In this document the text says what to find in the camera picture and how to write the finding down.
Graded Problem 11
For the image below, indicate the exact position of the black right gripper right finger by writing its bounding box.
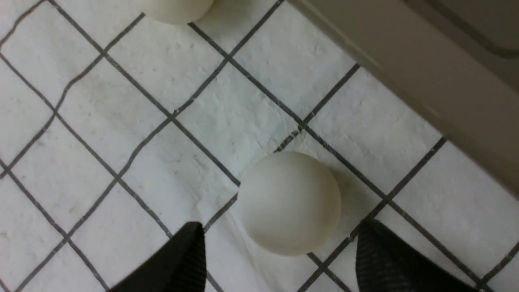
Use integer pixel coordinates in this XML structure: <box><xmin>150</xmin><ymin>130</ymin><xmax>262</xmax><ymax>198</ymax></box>
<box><xmin>356</xmin><ymin>219</ymin><xmax>476</xmax><ymax>292</ymax></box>

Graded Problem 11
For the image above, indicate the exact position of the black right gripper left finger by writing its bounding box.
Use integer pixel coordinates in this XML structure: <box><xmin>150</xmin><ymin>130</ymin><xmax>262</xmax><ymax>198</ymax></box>
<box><xmin>110</xmin><ymin>221</ymin><xmax>207</xmax><ymax>292</ymax></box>

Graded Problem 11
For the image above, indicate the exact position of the plain white ball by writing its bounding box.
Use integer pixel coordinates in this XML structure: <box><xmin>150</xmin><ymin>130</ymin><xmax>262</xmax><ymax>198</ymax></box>
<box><xmin>236</xmin><ymin>152</ymin><xmax>342</xmax><ymax>256</ymax></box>

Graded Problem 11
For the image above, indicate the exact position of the white black-grid tablecloth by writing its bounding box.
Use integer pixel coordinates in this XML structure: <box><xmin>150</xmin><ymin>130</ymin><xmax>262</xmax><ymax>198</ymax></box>
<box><xmin>0</xmin><ymin>0</ymin><xmax>519</xmax><ymax>292</ymax></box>

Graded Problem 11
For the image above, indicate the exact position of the olive green plastic bin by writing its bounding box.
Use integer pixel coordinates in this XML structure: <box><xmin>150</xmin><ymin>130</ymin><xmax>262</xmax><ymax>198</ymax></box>
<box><xmin>291</xmin><ymin>0</ymin><xmax>519</xmax><ymax>196</ymax></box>

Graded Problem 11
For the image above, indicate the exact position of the white ball black logo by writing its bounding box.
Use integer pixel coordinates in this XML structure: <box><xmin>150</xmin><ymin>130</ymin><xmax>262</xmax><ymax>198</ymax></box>
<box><xmin>133</xmin><ymin>0</ymin><xmax>214</xmax><ymax>25</ymax></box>

